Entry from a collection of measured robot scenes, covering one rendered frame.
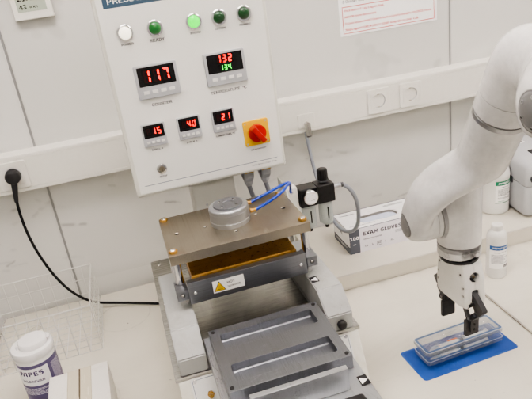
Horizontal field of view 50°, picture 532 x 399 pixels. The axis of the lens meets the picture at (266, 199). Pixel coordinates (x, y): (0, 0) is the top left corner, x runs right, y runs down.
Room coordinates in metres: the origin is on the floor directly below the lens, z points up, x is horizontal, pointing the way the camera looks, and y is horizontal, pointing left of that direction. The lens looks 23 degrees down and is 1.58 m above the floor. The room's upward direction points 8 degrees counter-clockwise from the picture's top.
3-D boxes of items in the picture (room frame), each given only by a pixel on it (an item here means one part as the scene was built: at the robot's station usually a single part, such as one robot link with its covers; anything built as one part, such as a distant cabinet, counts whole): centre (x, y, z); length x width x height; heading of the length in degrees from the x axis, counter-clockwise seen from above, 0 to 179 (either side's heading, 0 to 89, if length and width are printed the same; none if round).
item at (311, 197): (1.19, -0.11, 1.05); 0.15 x 0.05 x 0.15; 103
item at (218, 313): (1.05, 0.08, 0.93); 0.46 x 0.35 x 0.01; 13
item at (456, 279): (0.97, -0.36, 0.94); 0.10 x 0.08 x 0.11; 15
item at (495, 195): (1.51, -0.67, 0.92); 0.09 x 0.08 x 0.25; 33
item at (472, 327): (0.92, -0.38, 0.85); 0.03 x 0.03 x 0.07; 15
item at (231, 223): (1.05, 0.06, 1.08); 0.31 x 0.24 x 0.13; 103
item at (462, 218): (0.97, -0.36, 1.08); 0.09 x 0.08 x 0.13; 99
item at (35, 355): (1.02, 0.54, 0.82); 0.09 x 0.09 x 0.15
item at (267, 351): (0.76, 0.02, 0.98); 0.20 x 0.17 x 0.03; 103
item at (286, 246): (1.02, 0.07, 1.07); 0.22 x 0.17 x 0.10; 103
